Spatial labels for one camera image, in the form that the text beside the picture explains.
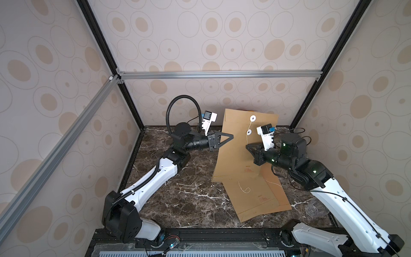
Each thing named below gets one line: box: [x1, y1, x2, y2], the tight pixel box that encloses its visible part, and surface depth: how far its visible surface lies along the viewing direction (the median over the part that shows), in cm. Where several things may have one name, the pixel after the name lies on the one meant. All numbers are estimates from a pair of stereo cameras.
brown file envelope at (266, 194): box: [249, 152, 293, 219], surface depth 86 cm
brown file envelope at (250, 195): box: [222, 175, 280, 223], surface depth 87 cm
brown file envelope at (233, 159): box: [211, 108, 280, 182], surface depth 63 cm
